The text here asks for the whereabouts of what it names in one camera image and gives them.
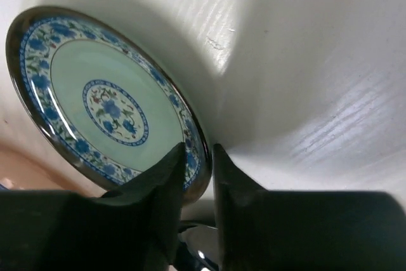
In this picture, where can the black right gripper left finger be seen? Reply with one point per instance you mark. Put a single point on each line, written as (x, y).
(132, 227)

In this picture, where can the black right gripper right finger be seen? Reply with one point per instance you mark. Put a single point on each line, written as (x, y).
(260, 229)

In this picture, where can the black glossy plate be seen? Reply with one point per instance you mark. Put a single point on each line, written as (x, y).
(198, 247)

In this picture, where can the large blue floral plate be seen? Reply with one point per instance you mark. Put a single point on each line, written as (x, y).
(103, 104)

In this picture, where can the pink and white dish rack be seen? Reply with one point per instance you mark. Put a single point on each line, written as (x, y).
(23, 171)

